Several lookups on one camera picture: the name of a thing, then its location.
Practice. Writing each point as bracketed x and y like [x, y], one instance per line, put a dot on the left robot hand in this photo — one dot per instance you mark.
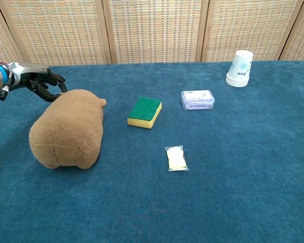
[38, 81]

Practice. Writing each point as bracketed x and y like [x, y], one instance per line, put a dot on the brown plush toy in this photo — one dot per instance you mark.
[69, 130]

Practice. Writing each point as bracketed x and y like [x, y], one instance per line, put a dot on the green yellow sponge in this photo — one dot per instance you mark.
[145, 112]

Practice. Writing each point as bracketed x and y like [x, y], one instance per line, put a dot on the woven bamboo folding screen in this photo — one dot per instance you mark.
[152, 30]

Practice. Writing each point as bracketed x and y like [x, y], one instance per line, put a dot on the blue table mat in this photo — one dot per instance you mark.
[152, 152]

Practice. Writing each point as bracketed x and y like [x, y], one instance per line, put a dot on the small white packet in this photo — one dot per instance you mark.
[176, 159]

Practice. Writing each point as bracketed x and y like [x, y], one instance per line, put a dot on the clear plastic clip box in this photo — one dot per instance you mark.
[197, 100]

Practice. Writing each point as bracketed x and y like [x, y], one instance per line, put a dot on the white paper cup stack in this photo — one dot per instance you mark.
[239, 69]

